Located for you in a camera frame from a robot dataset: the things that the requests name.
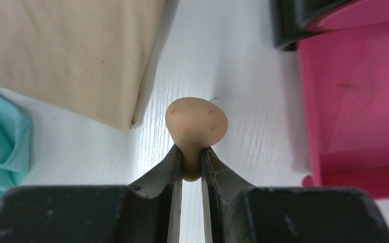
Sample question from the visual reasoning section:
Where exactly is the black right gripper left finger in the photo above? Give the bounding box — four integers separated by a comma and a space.
0, 146, 182, 242

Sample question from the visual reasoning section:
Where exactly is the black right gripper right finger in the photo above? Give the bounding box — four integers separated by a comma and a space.
200, 148, 389, 242

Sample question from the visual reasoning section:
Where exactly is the peach gourd makeup sponge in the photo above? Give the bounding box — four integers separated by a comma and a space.
165, 97, 228, 182

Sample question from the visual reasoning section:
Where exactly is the pink bottom drawer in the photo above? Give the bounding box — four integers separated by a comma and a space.
298, 22, 389, 199

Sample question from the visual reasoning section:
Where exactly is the pink drawer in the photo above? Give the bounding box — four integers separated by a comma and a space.
298, 22, 389, 199
304, 0, 389, 32

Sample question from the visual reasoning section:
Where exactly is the black pink drawer organizer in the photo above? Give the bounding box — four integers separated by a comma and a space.
270, 0, 353, 52

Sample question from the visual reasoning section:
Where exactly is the beige folded cloth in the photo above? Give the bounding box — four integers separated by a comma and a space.
0, 1, 165, 130

